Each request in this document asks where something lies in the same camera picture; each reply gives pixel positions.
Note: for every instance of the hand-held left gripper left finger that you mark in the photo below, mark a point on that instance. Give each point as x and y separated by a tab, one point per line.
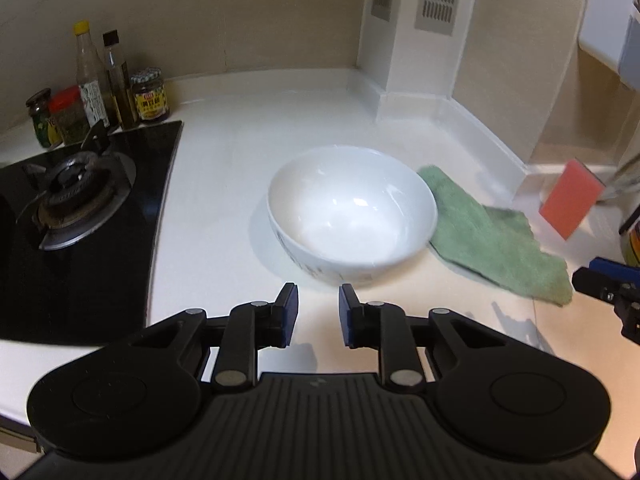
290	312

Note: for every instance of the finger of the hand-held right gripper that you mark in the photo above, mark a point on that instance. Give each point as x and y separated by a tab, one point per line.
607	266

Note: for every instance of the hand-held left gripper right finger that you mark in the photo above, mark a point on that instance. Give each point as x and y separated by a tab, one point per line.
345	316

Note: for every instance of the white ceramic bowl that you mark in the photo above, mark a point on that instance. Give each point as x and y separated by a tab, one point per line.
350	210

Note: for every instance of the green microfiber cloth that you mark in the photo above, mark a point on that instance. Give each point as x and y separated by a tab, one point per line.
490	245

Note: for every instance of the yellow can with dark lid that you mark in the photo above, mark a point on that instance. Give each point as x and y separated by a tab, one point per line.
632	242

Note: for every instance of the pink sponge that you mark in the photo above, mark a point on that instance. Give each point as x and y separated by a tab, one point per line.
570	200

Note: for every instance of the grey metal object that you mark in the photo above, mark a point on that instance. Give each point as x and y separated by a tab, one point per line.
622	182

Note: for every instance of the black glass gas stove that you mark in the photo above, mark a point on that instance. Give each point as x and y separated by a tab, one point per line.
90	285

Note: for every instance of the metal stove burner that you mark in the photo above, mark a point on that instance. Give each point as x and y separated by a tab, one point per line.
75	185

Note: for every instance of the sauce jar with checkered lid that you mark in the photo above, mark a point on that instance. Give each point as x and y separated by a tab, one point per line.
150	100

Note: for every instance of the oil bottle with dark cap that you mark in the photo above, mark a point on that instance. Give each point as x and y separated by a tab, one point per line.
120	85

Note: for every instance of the spice jar with red lid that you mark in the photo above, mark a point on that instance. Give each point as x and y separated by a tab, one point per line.
70	117

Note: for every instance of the clear bottle with yellow cap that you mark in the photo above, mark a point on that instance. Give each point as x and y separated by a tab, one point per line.
91	75

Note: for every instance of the green jar with dark lid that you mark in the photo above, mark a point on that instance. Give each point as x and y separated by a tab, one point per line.
42	122

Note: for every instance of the white wall fixture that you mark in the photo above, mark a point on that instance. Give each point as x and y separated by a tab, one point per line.
607	20

